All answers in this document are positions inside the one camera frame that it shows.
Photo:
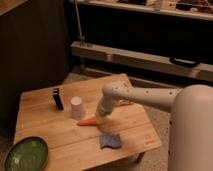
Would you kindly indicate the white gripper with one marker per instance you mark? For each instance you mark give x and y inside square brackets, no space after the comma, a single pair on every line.
[104,109]

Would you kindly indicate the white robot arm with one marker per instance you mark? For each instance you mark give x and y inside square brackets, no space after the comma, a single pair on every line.
[191,128]

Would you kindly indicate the white remote controller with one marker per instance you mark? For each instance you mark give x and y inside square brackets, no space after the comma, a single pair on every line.
[123,103]

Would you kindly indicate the white paper cup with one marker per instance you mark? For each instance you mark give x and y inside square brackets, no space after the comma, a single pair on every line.
[77,108]

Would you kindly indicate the wooden table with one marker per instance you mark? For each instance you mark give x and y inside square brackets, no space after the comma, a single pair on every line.
[74,148]

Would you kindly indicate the metal pole stand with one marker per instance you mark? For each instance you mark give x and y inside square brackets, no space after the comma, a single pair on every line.
[81,37]

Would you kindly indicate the green plate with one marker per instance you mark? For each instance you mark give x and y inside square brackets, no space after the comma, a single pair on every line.
[28,154]

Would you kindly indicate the upper shelf with items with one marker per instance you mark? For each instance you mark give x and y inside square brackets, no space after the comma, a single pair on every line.
[155,8]

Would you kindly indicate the long grey case with handle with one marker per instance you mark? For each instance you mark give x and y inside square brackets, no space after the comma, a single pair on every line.
[141,60]

